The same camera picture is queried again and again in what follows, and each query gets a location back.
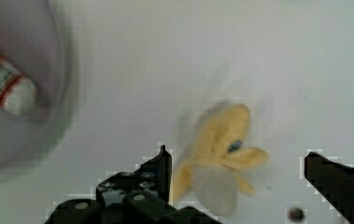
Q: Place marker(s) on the red ketchup bottle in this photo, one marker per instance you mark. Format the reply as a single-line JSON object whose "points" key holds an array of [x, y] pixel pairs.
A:
{"points": [[18, 93]]}

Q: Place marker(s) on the pink round plate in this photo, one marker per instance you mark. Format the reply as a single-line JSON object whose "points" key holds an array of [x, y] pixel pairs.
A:
{"points": [[34, 74]]}

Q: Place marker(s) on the yellow plush banana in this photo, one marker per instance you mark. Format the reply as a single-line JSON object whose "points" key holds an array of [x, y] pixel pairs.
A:
{"points": [[213, 167]]}

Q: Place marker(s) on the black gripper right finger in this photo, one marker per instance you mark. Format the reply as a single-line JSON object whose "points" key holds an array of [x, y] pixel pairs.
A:
{"points": [[334, 181]]}

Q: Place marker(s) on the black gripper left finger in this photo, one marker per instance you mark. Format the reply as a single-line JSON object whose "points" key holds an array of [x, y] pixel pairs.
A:
{"points": [[138, 197]]}

